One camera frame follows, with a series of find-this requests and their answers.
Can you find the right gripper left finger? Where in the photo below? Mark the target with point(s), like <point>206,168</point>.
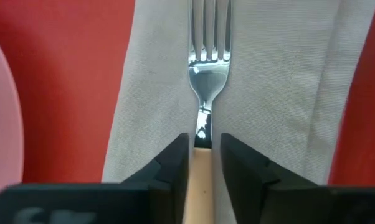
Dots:
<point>162,193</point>

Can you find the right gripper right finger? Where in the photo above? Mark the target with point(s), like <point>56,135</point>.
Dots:
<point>268,196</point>

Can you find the beige cloth napkin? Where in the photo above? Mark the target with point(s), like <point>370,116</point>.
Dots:
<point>268,77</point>

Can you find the red plastic tray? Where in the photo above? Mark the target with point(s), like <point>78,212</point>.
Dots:
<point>72,93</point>

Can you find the pink round plate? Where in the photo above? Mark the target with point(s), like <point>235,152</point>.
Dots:
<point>3,124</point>

